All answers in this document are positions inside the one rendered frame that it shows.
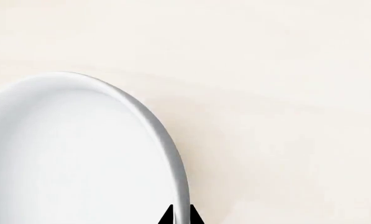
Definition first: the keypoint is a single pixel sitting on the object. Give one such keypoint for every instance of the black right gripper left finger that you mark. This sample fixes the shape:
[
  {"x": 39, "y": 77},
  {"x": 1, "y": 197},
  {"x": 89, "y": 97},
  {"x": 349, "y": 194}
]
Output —
[{"x": 168, "y": 217}]

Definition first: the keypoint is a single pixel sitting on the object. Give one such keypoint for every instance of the white plate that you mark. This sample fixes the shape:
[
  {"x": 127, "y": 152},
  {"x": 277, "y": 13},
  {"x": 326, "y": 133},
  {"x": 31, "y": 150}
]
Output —
[{"x": 79, "y": 151}]

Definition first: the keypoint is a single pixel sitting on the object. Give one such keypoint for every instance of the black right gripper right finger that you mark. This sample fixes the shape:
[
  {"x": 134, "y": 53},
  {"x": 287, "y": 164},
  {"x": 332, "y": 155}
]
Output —
[{"x": 195, "y": 217}]

